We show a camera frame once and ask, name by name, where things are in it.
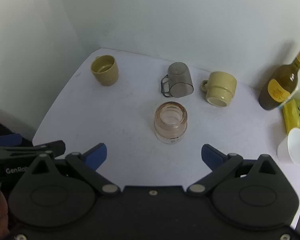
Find olive green wine bottle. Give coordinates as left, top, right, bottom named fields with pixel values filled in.
left=258, top=52, right=300, bottom=111

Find yellow tissue pack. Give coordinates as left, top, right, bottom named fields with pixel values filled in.
left=282, top=99, right=300, bottom=134

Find grey translucent plastic mug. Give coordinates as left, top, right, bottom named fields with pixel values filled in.
left=160, top=62, right=194, bottom=98

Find beige ceramic stacking mug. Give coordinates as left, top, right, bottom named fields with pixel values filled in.
left=200, top=72, right=237, bottom=107

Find white paper cup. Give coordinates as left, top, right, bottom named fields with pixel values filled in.
left=277, top=128, right=300, bottom=165

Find clear pinkish glass cup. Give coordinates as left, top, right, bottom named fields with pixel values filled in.
left=154, top=101, right=187, bottom=144

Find olive green upright mug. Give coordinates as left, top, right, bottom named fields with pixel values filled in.
left=90, top=55, right=119, bottom=86

